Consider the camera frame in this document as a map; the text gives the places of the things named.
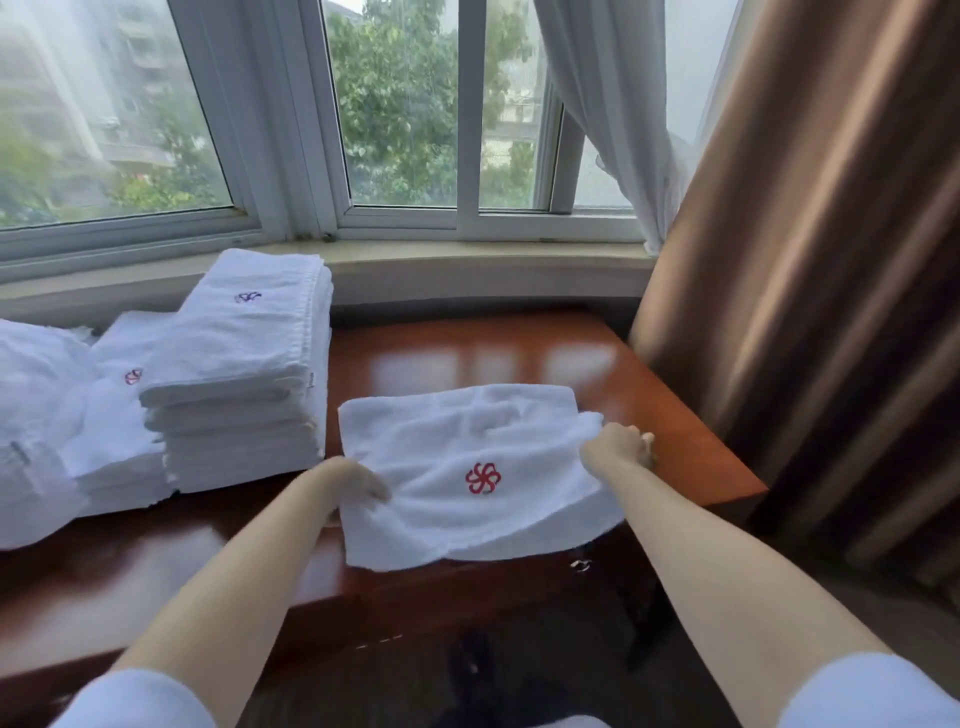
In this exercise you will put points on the person's left hand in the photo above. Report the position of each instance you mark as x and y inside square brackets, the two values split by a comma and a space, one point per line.
[351, 480]

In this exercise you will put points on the white window frame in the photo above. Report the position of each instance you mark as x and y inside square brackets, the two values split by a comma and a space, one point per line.
[300, 150]

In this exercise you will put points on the person's right fingers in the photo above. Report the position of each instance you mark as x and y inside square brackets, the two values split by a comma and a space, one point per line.
[643, 447]

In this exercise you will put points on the person's left fingers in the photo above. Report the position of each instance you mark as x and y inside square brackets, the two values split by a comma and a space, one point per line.
[373, 491]

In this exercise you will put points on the white sheer curtain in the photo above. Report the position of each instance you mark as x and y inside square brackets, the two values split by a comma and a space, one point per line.
[622, 105]

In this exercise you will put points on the wooden table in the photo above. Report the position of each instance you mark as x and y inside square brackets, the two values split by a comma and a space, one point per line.
[360, 540]

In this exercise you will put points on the tall stack of folded towels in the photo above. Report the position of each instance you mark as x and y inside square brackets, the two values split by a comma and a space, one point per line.
[247, 375]

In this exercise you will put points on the white towel with red flower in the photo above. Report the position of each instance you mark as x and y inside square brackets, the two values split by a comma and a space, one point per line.
[480, 480]

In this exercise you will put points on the low stack of folded towels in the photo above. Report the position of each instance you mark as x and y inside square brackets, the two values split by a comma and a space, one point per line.
[120, 427]

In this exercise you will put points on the pile of crumpled white towels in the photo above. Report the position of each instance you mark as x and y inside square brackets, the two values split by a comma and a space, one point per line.
[34, 427]

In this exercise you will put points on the person's right forearm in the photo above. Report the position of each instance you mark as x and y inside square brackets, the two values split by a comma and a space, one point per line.
[720, 577]

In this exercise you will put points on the person's left forearm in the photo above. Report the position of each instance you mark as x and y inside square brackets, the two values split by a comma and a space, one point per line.
[225, 585]

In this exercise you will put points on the brown curtain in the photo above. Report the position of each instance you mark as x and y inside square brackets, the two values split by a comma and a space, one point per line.
[817, 285]

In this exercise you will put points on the person's right hand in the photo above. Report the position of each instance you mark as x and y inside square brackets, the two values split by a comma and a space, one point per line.
[619, 447]

